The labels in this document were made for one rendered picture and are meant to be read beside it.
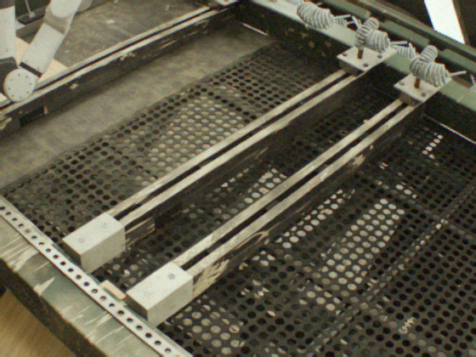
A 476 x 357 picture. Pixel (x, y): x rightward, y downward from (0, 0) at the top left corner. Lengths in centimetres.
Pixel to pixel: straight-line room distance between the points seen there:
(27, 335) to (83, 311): 38
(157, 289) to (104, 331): 14
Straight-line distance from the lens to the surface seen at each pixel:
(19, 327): 180
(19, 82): 167
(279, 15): 235
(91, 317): 141
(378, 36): 206
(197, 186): 168
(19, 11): 269
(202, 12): 238
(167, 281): 144
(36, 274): 150
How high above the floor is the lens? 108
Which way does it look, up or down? 5 degrees up
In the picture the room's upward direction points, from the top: 35 degrees clockwise
